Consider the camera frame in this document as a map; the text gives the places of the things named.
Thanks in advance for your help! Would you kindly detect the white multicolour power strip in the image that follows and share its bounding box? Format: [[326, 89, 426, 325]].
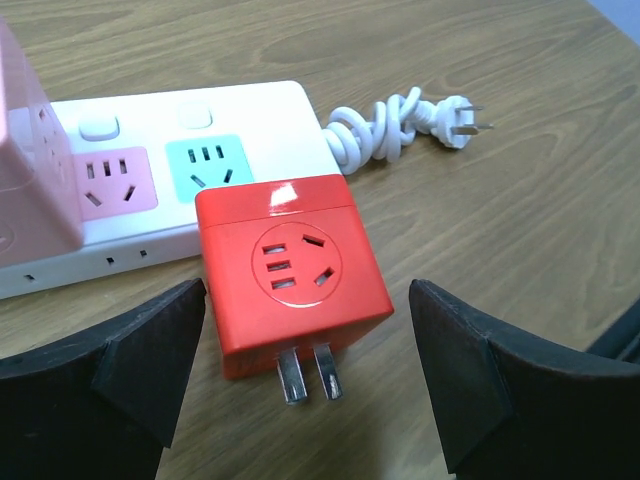
[[1, 81, 339, 298]]

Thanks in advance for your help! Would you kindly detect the white coiled cord with plug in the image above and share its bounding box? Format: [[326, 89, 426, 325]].
[[322, 86, 495, 176]]

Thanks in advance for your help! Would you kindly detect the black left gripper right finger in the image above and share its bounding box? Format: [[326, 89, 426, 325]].
[[409, 280, 639, 479]]

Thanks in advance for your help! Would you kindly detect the pink cube plug adapter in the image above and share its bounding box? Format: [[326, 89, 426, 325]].
[[1, 21, 84, 267]]

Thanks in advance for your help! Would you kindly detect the red cube plug adapter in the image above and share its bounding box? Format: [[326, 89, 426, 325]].
[[195, 174, 394, 404]]

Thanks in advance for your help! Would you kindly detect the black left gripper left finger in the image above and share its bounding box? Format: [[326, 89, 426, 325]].
[[1, 278, 206, 479]]

